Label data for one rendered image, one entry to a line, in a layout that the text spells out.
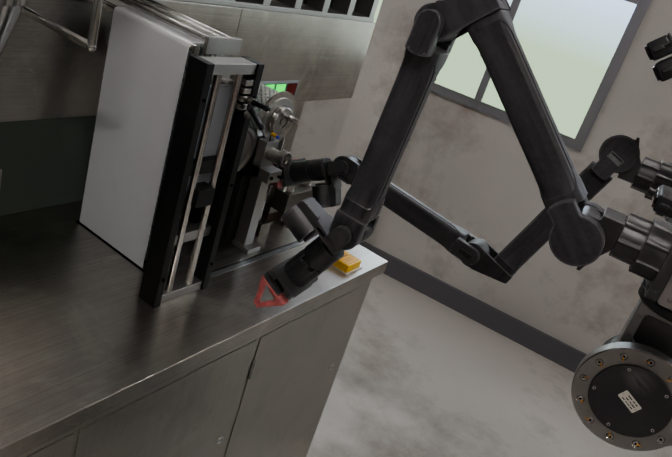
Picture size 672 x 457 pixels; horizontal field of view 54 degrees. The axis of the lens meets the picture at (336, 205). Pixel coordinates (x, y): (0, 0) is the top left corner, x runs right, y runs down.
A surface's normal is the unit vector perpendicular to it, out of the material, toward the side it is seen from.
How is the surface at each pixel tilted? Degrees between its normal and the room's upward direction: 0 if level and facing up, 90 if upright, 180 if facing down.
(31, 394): 0
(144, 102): 90
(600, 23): 90
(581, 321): 90
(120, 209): 90
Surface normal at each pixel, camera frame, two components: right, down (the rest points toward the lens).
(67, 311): 0.29, -0.88
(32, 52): 0.78, 0.44
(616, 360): -0.45, 0.22
